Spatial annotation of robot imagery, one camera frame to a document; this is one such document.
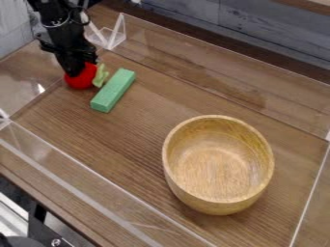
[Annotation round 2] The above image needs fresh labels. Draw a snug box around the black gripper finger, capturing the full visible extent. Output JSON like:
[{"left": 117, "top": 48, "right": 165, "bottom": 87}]
[
  {"left": 83, "top": 53, "right": 98, "bottom": 65},
  {"left": 57, "top": 54, "right": 86, "bottom": 77}
]

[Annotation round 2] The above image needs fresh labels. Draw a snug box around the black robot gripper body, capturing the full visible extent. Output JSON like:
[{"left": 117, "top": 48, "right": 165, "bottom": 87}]
[{"left": 37, "top": 19, "right": 99, "bottom": 66}]

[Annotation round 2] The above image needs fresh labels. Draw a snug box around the red plush strawberry toy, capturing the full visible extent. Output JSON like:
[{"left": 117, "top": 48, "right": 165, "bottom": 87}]
[{"left": 65, "top": 63, "right": 110, "bottom": 90}]

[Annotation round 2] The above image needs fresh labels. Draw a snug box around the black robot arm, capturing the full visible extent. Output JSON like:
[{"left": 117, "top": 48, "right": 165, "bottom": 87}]
[{"left": 27, "top": 0, "right": 98, "bottom": 77}]

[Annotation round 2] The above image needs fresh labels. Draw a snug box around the green rectangular foam block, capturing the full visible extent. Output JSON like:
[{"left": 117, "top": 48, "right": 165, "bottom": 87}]
[{"left": 91, "top": 69, "right": 136, "bottom": 113}]

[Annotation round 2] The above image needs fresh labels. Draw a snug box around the light wooden bowl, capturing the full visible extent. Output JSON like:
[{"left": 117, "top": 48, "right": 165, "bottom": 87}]
[{"left": 162, "top": 115, "right": 276, "bottom": 215}]

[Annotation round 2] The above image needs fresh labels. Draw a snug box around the clear acrylic tray enclosure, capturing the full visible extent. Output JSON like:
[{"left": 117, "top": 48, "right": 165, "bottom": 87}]
[{"left": 0, "top": 17, "right": 330, "bottom": 247}]

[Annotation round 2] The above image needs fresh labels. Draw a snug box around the black metal table bracket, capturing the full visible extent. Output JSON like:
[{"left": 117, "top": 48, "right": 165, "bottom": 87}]
[{"left": 27, "top": 203, "right": 75, "bottom": 247}]

